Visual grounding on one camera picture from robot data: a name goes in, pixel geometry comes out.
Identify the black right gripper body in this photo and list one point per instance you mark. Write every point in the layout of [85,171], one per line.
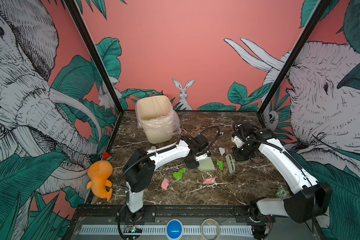
[243,153]

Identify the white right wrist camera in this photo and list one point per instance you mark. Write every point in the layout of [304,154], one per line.
[237,141]

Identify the small circuit board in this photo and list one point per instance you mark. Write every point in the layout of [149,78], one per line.
[133,229]

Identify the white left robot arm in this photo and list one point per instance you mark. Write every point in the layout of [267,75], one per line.
[139,169]

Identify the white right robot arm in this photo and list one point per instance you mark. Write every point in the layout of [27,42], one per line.
[309,197]

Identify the black right frame post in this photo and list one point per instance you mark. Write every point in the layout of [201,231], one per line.
[312,22]

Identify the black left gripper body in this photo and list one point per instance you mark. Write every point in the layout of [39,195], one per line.
[192,163]

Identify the large green paper scrap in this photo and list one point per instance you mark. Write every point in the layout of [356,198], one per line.
[179,174]

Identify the orange duck toy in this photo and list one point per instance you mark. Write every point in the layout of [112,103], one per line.
[101,187]

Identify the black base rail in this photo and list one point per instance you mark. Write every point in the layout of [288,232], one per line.
[150,213]

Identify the pink paper scrap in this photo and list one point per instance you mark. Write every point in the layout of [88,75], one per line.
[165,184]
[209,181]

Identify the pale green hand brush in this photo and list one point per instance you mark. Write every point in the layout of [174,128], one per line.
[231,163]

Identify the black frame post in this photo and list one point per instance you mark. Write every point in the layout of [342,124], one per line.
[76,15]
[312,22]

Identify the small green paper scrap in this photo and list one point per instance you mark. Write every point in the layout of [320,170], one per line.
[220,164]

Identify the pale green dustpan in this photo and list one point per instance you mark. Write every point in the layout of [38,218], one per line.
[206,165]

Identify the blue round button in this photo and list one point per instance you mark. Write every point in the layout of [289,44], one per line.
[174,229]

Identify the white paper scrap centre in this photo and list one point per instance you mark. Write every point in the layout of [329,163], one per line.
[222,151]

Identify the small green toy figure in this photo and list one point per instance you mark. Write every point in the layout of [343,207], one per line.
[282,193]

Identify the black left frame post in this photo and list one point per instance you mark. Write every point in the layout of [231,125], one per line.
[76,15]

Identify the cream trash bin with bag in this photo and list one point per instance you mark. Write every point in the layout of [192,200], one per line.
[158,119]

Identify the colourful toy brick block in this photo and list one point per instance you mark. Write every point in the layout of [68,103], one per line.
[107,157]

